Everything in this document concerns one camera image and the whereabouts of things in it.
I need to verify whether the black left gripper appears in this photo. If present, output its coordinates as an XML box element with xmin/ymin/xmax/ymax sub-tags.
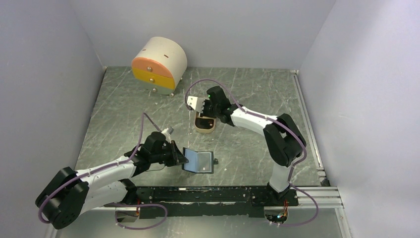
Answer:
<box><xmin>151</xmin><ymin>140</ymin><xmax>189</xmax><ymax>167</ymax></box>

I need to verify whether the black leather card holder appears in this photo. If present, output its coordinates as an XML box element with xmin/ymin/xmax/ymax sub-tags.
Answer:
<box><xmin>182</xmin><ymin>148</ymin><xmax>218</xmax><ymax>174</ymax></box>

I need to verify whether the beige oval plastic tray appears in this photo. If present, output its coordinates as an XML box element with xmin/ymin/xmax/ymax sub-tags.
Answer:
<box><xmin>194</xmin><ymin>112</ymin><xmax>216</xmax><ymax>133</ymax></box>

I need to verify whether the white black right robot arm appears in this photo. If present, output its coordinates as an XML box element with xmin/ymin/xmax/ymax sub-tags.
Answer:
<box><xmin>184</xmin><ymin>86</ymin><xmax>307</xmax><ymax>205</ymax></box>

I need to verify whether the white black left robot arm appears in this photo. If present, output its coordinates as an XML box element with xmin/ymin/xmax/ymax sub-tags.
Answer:
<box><xmin>35</xmin><ymin>131</ymin><xmax>189</xmax><ymax>230</ymax></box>

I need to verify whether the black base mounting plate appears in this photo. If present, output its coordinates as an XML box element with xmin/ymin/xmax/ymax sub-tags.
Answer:
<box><xmin>117</xmin><ymin>185</ymin><xmax>299</xmax><ymax>219</ymax></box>

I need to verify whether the cream mini drawer cabinet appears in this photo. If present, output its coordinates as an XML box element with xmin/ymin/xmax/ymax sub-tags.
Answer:
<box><xmin>131</xmin><ymin>37</ymin><xmax>187</xmax><ymax>97</ymax></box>

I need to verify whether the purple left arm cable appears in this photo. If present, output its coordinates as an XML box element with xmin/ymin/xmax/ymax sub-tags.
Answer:
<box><xmin>38</xmin><ymin>112</ymin><xmax>169</xmax><ymax>231</ymax></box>

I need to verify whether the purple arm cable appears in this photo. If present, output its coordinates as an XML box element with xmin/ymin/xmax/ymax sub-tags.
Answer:
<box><xmin>184</xmin><ymin>78</ymin><xmax>319</xmax><ymax>228</ymax></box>
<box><xmin>38</xmin><ymin>112</ymin><xmax>169</xmax><ymax>231</ymax></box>

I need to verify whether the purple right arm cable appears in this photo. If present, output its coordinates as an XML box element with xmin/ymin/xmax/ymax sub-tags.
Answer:
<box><xmin>184</xmin><ymin>78</ymin><xmax>319</xmax><ymax>228</ymax></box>

